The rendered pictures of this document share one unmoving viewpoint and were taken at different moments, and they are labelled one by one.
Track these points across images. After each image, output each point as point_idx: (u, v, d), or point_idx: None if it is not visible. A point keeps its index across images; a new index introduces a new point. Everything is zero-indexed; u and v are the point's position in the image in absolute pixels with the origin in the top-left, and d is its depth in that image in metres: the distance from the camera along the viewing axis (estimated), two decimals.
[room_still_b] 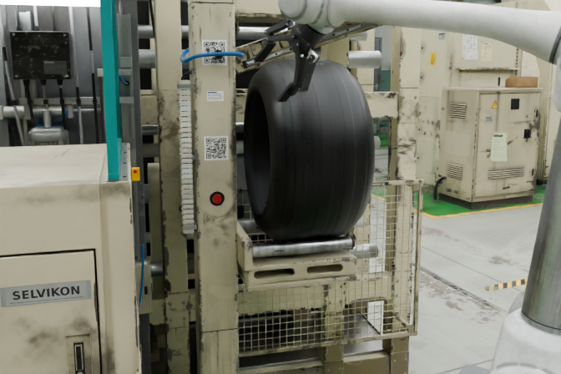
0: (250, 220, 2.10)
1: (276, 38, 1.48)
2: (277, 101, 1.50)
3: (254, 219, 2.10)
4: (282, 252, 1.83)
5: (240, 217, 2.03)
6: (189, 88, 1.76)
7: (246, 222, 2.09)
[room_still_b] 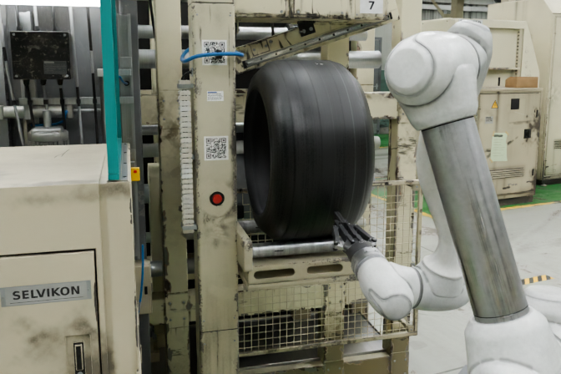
0: (250, 220, 2.10)
1: (352, 229, 1.65)
2: (334, 211, 1.74)
3: (254, 219, 2.10)
4: (282, 252, 1.83)
5: (240, 217, 2.03)
6: (189, 88, 1.76)
7: (246, 222, 2.09)
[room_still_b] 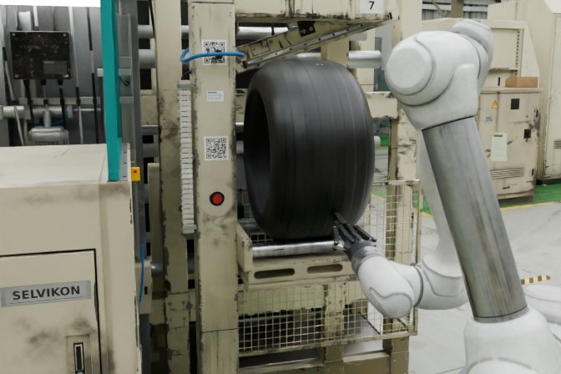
0: (250, 219, 2.10)
1: (352, 230, 1.66)
2: (334, 212, 1.75)
3: (254, 219, 2.11)
4: (282, 251, 1.83)
5: (240, 217, 2.03)
6: (189, 88, 1.76)
7: (246, 221, 2.09)
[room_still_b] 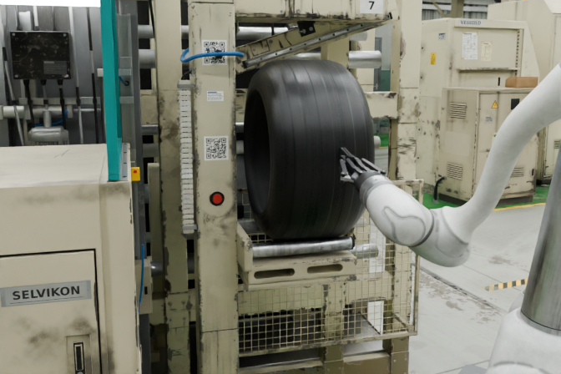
0: None
1: (360, 164, 1.57)
2: (341, 147, 1.66)
3: None
4: (280, 241, 1.86)
5: (240, 217, 2.03)
6: (189, 88, 1.76)
7: None
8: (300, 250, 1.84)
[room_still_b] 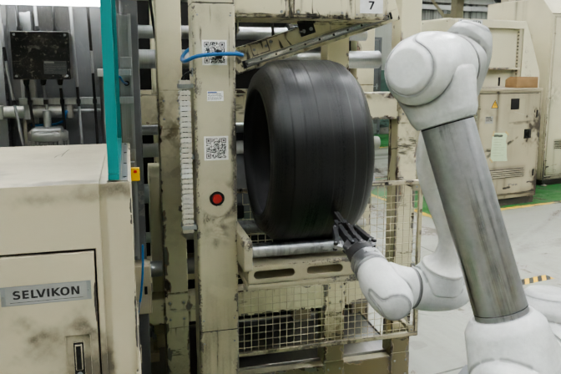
0: None
1: (352, 229, 1.65)
2: (334, 211, 1.74)
3: None
4: (280, 241, 1.86)
5: (240, 217, 2.03)
6: (189, 88, 1.76)
7: None
8: (300, 250, 1.84)
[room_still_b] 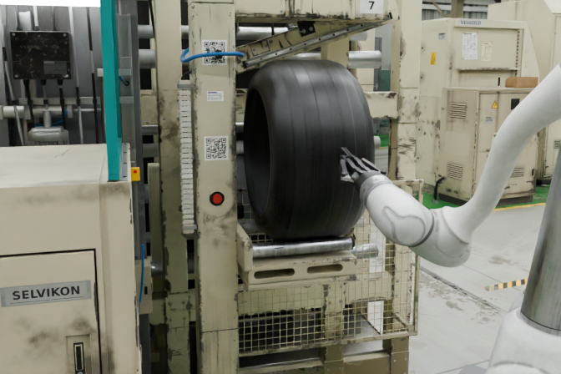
0: (250, 224, 2.09)
1: (360, 164, 1.57)
2: (341, 147, 1.66)
3: (255, 224, 2.09)
4: (282, 250, 1.83)
5: (240, 217, 2.03)
6: (189, 88, 1.76)
7: (247, 227, 2.08)
8: None
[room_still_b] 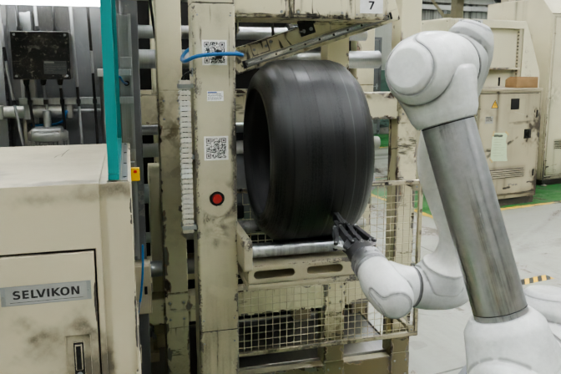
0: (250, 223, 2.09)
1: (352, 229, 1.66)
2: (334, 212, 1.75)
3: (255, 223, 2.09)
4: (282, 247, 1.83)
5: (240, 217, 2.03)
6: (189, 88, 1.76)
7: (247, 225, 2.08)
8: None
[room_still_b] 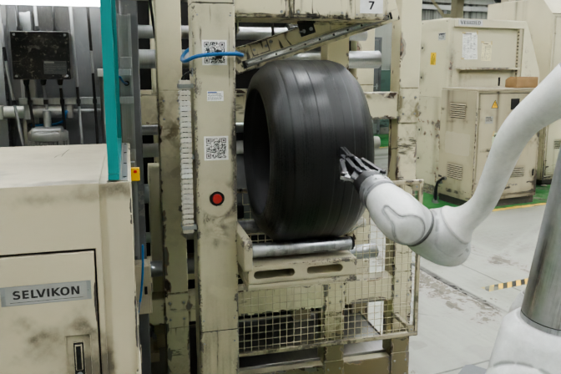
0: None
1: (360, 163, 1.57)
2: (341, 147, 1.66)
3: None
4: None
5: (240, 217, 2.03)
6: (189, 88, 1.76)
7: None
8: (298, 240, 1.86)
